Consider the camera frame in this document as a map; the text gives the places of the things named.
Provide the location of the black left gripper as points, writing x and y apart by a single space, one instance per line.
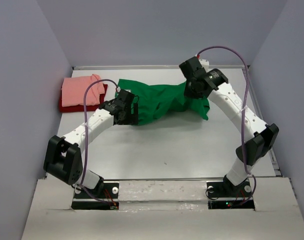
132 119

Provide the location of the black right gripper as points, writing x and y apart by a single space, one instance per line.
188 93

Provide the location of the green t shirt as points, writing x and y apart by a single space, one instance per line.
155 101

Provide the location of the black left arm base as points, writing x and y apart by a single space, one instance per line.
105 200

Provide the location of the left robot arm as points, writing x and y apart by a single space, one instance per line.
65 157

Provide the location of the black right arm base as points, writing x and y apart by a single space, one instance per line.
222 199

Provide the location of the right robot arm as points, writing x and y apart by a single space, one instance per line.
257 137

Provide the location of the dark red t shirt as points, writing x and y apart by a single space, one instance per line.
67 109

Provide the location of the pink t shirt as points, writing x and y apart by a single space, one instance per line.
73 90

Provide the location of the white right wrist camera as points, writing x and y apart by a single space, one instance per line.
204 62

